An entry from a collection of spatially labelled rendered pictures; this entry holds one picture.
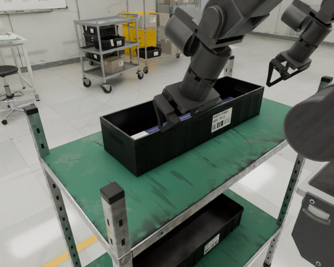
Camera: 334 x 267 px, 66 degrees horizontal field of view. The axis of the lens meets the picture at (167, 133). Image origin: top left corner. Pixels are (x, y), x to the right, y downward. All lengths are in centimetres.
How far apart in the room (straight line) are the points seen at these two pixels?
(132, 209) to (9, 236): 148
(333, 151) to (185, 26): 30
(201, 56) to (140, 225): 35
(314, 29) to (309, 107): 49
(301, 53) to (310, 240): 48
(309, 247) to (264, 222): 82
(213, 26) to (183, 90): 15
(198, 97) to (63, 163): 45
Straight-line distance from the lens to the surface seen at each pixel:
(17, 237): 199
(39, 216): 205
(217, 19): 39
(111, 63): 403
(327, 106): 33
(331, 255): 62
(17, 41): 371
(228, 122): 89
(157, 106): 49
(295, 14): 83
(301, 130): 35
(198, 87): 47
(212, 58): 44
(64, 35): 556
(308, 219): 59
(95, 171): 72
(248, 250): 132
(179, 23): 48
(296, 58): 83
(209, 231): 133
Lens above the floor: 138
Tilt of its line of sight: 30 degrees down
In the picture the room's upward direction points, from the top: straight up
